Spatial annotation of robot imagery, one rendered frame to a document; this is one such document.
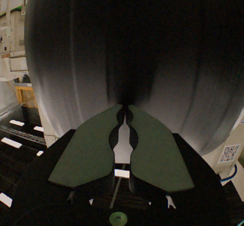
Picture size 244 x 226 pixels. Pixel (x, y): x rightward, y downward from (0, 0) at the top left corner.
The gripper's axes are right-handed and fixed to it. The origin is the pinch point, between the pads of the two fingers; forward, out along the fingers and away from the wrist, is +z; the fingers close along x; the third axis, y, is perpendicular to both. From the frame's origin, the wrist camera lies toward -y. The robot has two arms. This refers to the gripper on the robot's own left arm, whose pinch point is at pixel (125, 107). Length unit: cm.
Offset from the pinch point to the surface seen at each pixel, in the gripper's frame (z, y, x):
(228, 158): 19.0, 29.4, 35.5
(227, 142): 19.8, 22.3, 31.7
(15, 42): 339, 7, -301
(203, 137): 2.0, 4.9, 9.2
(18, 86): 620, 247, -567
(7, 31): 348, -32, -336
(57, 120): 2.1, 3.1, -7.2
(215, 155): 19.5, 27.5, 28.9
